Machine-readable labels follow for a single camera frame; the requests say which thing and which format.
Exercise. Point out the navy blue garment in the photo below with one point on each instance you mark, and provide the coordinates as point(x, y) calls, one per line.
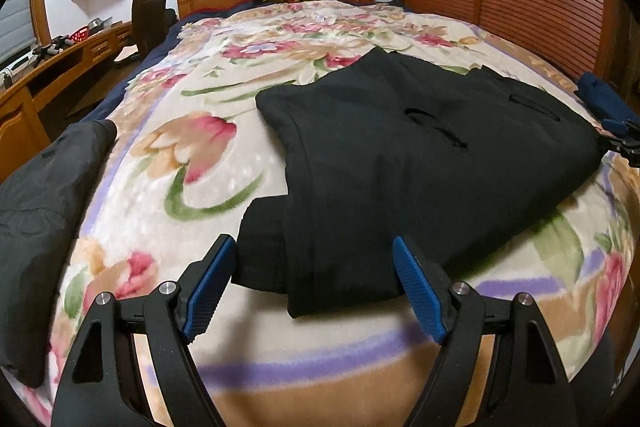
point(605, 99)

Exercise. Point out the black gadget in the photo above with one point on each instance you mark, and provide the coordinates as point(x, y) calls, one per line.
point(52, 49)

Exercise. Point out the wooden desk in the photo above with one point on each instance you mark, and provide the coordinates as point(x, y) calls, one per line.
point(20, 122)

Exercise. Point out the dark grey jacket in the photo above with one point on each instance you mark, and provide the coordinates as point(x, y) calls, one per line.
point(40, 232)

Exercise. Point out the dark brown chair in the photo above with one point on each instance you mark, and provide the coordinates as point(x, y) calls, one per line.
point(150, 22)

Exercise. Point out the black buttoned coat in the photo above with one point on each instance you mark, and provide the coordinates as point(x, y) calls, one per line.
point(400, 167)

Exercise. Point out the floral blanket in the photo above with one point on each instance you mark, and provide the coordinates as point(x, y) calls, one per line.
point(200, 187)

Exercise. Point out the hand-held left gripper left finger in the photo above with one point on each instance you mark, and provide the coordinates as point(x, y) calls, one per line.
point(210, 287)

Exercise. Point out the grey metal container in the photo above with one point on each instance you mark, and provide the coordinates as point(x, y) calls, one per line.
point(101, 24)

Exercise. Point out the red basket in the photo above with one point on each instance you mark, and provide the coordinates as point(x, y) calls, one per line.
point(80, 35)

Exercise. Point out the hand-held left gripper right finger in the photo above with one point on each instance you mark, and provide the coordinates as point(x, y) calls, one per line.
point(417, 287)

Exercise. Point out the grey window blind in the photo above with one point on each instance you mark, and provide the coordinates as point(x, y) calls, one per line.
point(15, 27)

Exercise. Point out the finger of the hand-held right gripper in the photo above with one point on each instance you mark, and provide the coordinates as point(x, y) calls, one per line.
point(622, 149)
point(622, 129)

